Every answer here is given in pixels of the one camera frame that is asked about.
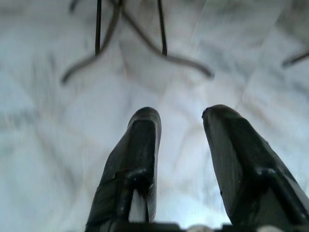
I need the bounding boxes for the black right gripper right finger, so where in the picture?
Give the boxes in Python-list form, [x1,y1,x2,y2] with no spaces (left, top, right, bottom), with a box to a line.
[201,104,309,232]

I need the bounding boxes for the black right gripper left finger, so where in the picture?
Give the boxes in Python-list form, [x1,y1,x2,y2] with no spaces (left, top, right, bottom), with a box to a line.
[84,107,162,228]

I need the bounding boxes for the dark curved metal table base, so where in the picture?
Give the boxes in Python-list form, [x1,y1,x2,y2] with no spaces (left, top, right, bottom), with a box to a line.
[60,0,215,84]

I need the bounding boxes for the dark curved metal foot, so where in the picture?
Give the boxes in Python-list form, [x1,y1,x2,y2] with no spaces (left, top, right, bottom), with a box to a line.
[281,51,309,68]

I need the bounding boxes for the thin dark metal leg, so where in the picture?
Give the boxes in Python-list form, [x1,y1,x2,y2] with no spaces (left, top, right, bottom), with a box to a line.
[157,0,168,57]
[95,0,101,57]

